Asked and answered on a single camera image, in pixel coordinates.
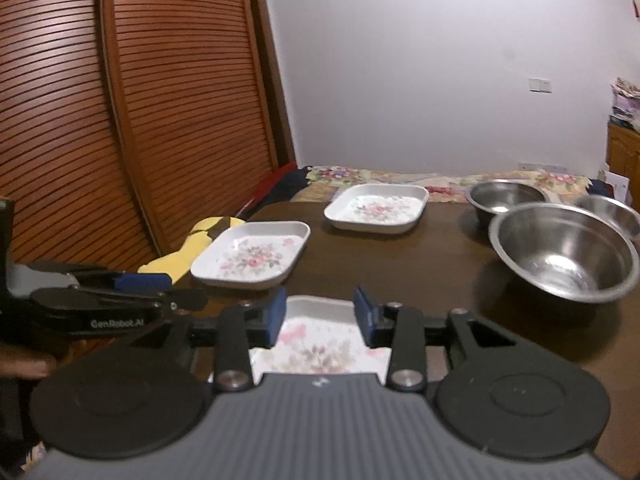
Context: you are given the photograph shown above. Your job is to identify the brown louvered wardrobe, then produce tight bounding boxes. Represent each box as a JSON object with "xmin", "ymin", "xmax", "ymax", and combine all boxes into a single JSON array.
[{"xmin": 1, "ymin": 0, "xmax": 295, "ymax": 269}]

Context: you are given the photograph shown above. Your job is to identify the floral bed blanket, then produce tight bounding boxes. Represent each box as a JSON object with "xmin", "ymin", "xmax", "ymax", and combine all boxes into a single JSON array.
[{"xmin": 244, "ymin": 164, "xmax": 614, "ymax": 210}]

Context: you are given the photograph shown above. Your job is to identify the yellow cloth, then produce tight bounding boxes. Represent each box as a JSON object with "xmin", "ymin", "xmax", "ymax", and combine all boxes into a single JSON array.
[{"xmin": 138, "ymin": 217, "xmax": 244, "ymax": 284}]

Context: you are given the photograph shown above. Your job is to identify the large steel bowl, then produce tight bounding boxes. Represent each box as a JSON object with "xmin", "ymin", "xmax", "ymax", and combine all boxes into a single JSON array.
[{"xmin": 488, "ymin": 203, "xmax": 639, "ymax": 304}]

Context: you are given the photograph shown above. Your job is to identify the small steel bowl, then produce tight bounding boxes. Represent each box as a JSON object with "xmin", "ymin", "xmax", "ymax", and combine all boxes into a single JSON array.
[{"xmin": 575, "ymin": 195, "xmax": 640, "ymax": 242}]

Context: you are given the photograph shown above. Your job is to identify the medium steel bowl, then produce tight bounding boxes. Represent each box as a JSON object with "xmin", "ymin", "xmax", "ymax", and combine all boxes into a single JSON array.
[{"xmin": 465, "ymin": 179, "xmax": 549, "ymax": 229}]

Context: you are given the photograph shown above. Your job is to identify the pile of papers on cabinet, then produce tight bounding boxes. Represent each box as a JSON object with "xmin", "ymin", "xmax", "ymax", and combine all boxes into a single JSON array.
[{"xmin": 611, "ymin": 78, "xmax": 640, "ymax": 132}]

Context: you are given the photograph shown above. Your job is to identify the white paper box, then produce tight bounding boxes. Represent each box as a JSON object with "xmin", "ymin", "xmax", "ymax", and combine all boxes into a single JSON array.
[{"xmin": 603, "ymin": 170, "xmax": 632, "ymax": 205}]

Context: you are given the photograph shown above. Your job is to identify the wooden side cabinet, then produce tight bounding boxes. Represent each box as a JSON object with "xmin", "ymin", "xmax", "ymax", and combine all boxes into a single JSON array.
[{"xmin": 605, "ymin": 122, "xmax": 640, "ymax": 207}]

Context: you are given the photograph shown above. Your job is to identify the white floral square plate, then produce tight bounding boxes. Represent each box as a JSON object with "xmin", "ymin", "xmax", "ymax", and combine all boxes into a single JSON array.
[
  {"xmin": 323, "ymin": 183, "xmax": 430, "ymax": 235},
  {"xmin": 250, "ymin": 295, "xmax": 390, "ymax": 382},
  {"xmin": 190, "ymin": 221, "xmax": 311, "ymax": 290}
]

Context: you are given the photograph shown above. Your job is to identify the white wall switch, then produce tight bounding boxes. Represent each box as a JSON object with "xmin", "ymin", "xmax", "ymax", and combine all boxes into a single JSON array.
[{"xmin": 528, "ymin": 78, "xmax": 552, "ymax": 93}]

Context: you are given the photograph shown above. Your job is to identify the white wall socket strip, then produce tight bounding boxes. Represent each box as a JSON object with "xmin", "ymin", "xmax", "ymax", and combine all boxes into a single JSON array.
[{"xmin": 518, "ymin": 162, "xmax": 568, "ymax": 174}]

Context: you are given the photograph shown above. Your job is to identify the person's left hand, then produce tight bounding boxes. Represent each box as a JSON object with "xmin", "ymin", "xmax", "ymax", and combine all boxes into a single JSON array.
[{"xmin": 0, "ymin": 344, "xmax": 58, "ymax": 379}]

